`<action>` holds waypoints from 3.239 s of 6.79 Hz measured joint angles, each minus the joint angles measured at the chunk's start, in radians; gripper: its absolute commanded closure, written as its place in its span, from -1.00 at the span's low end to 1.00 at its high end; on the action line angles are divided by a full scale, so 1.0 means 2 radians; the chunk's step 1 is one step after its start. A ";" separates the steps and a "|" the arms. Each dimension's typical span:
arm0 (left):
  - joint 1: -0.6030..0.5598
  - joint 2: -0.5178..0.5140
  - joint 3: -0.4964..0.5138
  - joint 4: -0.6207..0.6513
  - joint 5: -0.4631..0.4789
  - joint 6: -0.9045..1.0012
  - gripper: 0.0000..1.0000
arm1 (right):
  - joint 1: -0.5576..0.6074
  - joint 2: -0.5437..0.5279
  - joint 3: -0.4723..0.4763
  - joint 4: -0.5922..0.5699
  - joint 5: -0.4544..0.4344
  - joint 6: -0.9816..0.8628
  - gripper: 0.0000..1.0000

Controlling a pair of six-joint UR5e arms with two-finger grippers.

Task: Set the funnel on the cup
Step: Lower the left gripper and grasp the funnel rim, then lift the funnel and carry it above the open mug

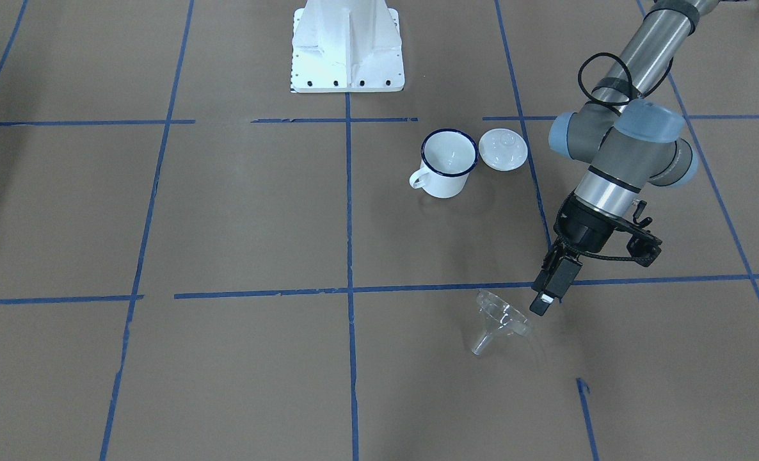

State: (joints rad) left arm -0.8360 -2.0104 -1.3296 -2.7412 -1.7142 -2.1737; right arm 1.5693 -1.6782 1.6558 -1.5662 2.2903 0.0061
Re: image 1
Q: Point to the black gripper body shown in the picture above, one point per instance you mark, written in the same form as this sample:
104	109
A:
585	232

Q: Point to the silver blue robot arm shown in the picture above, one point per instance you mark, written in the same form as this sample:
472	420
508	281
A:
627	141

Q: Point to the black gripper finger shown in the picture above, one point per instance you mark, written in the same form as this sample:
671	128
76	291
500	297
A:
548	268
557	286

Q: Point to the clear plastic funnel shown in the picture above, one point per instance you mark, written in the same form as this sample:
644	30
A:
499	319

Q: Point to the white mug lid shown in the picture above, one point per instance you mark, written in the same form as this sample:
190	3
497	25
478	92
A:
503	149

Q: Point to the white enamel mug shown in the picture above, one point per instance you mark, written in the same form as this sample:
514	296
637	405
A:
448	156

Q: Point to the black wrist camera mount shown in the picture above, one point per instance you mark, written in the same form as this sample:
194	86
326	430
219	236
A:
643	247

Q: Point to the white pedestal column base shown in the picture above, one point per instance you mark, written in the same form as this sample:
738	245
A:
346	46

